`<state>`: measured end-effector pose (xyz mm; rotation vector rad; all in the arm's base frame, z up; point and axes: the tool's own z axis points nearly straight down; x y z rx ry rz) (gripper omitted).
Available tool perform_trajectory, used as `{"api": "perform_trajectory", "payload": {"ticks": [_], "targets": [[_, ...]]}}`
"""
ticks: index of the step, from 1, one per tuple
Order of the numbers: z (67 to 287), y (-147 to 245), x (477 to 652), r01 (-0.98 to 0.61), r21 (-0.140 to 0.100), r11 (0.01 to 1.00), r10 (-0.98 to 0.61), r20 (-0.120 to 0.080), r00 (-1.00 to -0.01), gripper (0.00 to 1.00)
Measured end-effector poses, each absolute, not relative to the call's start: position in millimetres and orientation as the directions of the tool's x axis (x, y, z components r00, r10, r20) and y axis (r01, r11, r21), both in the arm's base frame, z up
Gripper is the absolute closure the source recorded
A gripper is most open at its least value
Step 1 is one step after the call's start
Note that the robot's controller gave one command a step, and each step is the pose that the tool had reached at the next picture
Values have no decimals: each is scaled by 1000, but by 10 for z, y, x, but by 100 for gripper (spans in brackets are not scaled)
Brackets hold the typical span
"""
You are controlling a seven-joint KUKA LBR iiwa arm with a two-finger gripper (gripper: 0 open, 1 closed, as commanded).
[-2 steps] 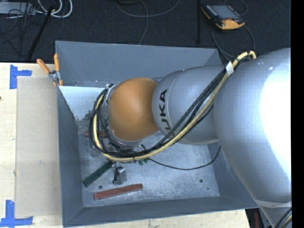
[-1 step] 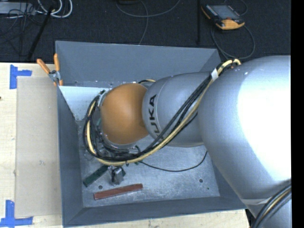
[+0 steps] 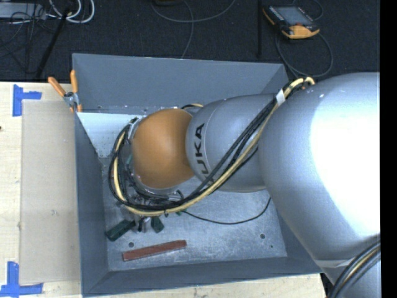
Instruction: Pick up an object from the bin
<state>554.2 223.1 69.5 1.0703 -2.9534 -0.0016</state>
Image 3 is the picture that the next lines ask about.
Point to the dark green flat block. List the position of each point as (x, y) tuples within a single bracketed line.
[(119, 230)]

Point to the grey metal bin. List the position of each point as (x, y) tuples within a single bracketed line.
[(173, 79)]

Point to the red-brown flat block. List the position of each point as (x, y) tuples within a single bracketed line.
[(154, 250)]

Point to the pale flat board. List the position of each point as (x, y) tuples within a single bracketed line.
[(46, 191)]

